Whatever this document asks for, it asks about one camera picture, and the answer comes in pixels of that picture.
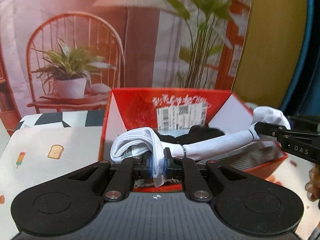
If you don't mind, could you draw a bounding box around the white fabric sleeve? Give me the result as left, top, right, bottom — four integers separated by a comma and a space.
110, 106, 291, 187

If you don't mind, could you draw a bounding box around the black knit glove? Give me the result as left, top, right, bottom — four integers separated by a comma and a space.
156, 125, 225, 145

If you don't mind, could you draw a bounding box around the printed room scene backdrop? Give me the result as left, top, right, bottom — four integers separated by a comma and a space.
1, 0, 251, 134

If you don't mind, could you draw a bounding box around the teal blue curtain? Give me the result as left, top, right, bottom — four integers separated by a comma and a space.
280, 0, 319, 115

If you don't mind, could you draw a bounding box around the white shipping label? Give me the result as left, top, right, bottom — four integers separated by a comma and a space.
156, 102, 208, 130

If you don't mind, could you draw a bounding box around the red strawberry cardboard box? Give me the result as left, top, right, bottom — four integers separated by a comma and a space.
98, 87, 290, 193

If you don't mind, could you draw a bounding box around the yellow board panel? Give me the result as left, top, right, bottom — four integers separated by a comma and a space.
233, 0, 307, 108

